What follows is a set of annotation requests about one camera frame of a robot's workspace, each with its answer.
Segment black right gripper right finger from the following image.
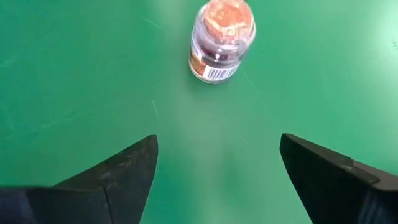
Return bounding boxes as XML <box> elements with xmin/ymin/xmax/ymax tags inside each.
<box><xmin>280</xmin><ymin>133</ymin><xmax>398</xmax><ymax>224</ymax></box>

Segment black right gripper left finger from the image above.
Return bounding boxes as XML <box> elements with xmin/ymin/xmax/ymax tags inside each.
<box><xmin>0</xmin><ymin>134</ymin><xmax>159</xmax><ymax>224</ymax></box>

